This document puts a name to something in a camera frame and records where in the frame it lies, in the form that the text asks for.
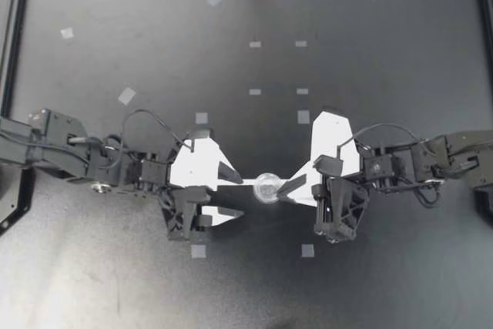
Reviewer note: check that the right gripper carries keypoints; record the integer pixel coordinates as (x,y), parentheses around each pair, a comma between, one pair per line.
(343,209)

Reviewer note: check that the black frame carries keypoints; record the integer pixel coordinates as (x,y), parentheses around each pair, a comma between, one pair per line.
(15,36)

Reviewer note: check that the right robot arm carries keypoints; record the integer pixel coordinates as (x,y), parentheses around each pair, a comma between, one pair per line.
(443,159)

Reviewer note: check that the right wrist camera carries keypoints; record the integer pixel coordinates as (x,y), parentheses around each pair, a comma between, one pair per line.
(333,136)

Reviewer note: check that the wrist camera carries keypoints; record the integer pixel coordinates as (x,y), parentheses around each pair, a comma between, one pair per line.
(196,167)
(333,136)

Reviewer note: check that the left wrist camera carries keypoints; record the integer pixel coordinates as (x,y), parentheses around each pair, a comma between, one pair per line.
(196,167)

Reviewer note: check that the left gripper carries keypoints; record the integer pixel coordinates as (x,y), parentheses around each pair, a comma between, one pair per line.
(179,209)

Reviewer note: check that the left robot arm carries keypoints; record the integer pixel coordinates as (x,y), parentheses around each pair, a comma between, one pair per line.
(58,144)

